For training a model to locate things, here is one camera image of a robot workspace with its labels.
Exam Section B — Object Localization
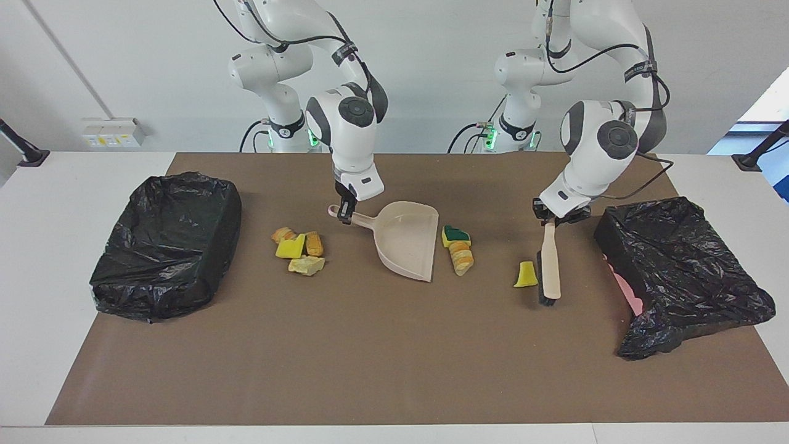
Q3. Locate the yellow sponge wedge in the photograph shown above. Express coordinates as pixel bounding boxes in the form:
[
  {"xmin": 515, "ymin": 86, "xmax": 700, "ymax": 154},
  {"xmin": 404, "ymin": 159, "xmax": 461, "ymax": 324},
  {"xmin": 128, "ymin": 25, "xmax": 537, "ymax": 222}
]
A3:
[{"xmin": 513, "ymin": 261, "xmax": 539, "ymax": 289}]

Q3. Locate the white wall outlet box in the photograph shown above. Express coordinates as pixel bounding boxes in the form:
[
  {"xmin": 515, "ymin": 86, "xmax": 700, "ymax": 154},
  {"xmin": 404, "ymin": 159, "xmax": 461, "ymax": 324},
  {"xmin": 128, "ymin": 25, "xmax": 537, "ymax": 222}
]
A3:
[{"xmin": 81, "ymin": 117, "xmax": 149, "ymax": 149}]

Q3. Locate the brown table mat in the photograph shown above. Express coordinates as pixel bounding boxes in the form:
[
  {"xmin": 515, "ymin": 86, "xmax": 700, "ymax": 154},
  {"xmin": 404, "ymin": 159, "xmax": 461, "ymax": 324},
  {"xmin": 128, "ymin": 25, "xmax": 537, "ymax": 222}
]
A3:
[{"xmin": 45, "ymin": 152, "xmax": 789, "ymax": 426}]

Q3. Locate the black base cable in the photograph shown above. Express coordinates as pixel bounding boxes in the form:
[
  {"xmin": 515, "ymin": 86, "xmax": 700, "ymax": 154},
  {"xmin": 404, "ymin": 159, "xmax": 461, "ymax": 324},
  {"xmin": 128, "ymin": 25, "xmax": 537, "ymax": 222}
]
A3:
[
  {"xmin": 447, "ymin": 96, "xmax": 507, "ymax": 154},
  {"xmin": 239, "ymin": 119, "xmax": 273, "ymax": 153}
]

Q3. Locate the beige plastic dustpan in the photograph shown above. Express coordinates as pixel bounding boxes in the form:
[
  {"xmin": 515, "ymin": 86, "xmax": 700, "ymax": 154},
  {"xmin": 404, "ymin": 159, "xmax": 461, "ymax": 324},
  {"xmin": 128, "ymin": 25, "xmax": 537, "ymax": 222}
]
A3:
[{"xmin": 327, "ymin": 200, "xmax": 439, "ymax": 283}]

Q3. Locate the yellow notched sponge piece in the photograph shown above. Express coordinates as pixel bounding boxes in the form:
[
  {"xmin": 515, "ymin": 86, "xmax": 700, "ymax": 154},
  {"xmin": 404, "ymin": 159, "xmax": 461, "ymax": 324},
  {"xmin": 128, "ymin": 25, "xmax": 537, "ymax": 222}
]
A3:
[{"xmin": 275, "ymin": 233, "xmax": 306, "ymax": 259}]

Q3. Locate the black clamp stand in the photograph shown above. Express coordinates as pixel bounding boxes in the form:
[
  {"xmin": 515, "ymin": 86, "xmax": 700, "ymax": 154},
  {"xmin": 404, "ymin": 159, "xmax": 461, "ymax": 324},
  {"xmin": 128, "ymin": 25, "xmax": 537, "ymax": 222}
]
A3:
[
  {"xmin": 732, "ymin": 120, "xmax": 789, "ymax": 172},
  {"xmin": 0, "ymin": 118, "xmax": 50, "ymax": 168}
]

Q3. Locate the black left base cable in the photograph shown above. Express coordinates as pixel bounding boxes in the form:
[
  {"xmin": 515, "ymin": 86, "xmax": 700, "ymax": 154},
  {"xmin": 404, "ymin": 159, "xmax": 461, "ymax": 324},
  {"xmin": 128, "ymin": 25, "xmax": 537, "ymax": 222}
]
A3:
[{"xmin": 447, "ymin": 96, "xmax": 507, "ymax": 154}]

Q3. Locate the green and yellow sponge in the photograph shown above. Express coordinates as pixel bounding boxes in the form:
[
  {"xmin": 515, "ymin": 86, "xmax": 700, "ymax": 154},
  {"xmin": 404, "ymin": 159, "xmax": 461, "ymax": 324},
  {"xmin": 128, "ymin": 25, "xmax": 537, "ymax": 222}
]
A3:
[{"xmin": 441, "ymin": 224, "xmax": 472, "ymax": 249}]

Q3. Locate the pink plastic bin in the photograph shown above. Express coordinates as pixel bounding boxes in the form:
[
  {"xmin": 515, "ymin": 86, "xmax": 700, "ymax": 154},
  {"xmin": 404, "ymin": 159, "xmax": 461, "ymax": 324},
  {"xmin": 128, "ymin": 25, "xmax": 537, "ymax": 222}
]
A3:
[{"xmin": 607, "ymin": 262, "xmax": 645, "ymax": 316}]

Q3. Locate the pale yellow piece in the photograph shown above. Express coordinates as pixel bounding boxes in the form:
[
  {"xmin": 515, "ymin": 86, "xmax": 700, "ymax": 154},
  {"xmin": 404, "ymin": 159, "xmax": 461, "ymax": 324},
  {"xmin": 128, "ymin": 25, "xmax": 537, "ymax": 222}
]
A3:
[{"xmin": 288, "ymin": 255, "xmax": 326, "ymax": 277}]

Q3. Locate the black right base cable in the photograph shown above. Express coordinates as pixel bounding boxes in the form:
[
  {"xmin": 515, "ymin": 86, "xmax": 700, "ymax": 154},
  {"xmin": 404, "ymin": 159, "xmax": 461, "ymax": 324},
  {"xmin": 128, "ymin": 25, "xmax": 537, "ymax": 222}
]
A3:
[{"xmin": 239, "ymin": 119, "xmax": 273, "ymax": 153}]

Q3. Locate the black trash bag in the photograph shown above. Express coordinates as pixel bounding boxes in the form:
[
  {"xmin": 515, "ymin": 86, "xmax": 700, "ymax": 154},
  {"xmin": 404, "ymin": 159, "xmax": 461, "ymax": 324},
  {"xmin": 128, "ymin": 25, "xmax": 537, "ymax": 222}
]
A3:
[
  {"xmin": 89, "ymin": 172, "xmax": 242, "ymax": 323},
  {"xmin": 594, "ymin": 197, "xmax": 777, "ymax": 361}
]

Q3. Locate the large orange striped bread piece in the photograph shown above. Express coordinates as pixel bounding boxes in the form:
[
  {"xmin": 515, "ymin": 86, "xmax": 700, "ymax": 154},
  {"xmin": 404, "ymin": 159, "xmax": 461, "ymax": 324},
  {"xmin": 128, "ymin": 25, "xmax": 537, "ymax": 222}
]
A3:
[{"xmin": 448, "ymin": 240, "xmax": 475, "ymax": 277}]

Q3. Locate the beige handled black bristle brush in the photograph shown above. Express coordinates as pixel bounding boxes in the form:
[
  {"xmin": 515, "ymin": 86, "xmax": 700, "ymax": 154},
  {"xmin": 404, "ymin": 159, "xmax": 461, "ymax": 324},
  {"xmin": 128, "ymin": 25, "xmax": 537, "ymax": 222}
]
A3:
[{"xmin": 537, "ymin": 222, "xmax": 562, "ymax": 306}]

